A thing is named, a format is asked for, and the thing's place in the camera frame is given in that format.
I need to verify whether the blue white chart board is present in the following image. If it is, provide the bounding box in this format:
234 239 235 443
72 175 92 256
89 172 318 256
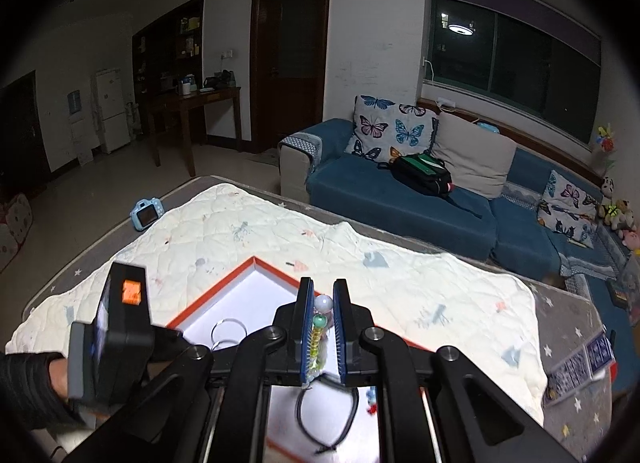
542 330 616 407

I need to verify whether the dark wooden desk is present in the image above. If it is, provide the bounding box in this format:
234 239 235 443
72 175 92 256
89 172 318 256
141 86 244 178

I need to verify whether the white quilted blanket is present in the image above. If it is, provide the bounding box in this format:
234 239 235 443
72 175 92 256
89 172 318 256
4 182 548 426

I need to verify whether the blue sofa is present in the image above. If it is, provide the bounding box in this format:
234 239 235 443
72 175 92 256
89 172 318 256
279 119 639 395

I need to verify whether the left hand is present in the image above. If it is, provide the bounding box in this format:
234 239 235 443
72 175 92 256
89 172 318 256
48 357 68 400

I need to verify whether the dark wooden door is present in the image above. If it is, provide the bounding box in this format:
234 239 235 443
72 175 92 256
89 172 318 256
248 0 330 150

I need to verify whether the silver hoop earring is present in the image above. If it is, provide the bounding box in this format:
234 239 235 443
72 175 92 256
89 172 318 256
209 318 248 350

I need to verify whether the blue toy camera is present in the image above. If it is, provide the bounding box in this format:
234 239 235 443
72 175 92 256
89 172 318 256
129 198 165 232

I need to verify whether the window with dark glass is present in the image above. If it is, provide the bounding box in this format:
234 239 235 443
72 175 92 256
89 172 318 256
425 0 601 144

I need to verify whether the black smart band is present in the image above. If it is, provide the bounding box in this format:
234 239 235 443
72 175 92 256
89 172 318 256
294 373 360 457

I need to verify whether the orange shallow tray box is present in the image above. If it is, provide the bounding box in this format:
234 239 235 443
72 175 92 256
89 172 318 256
172 257 436 462

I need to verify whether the butterfly print pillow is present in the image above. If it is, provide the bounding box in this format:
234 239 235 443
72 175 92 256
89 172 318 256
345 95 439 163

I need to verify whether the pastel pearl bead bracelet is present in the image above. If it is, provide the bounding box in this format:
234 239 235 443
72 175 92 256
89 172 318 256
307 293 335 384

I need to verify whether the plush toys pile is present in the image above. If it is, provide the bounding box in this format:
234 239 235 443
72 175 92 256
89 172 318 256
598 176 639 255

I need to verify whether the beige cushion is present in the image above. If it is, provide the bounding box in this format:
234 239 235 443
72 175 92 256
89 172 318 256
432 113 516 200

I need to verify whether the black green backpack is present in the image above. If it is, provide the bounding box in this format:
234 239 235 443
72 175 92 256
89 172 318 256
378 153 482 220

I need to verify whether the white refrigerator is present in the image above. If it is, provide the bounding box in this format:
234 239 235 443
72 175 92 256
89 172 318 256
93 69 130 154

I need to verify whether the colourful toy flower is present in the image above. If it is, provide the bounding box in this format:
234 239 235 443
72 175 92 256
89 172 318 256
596 124 615 168

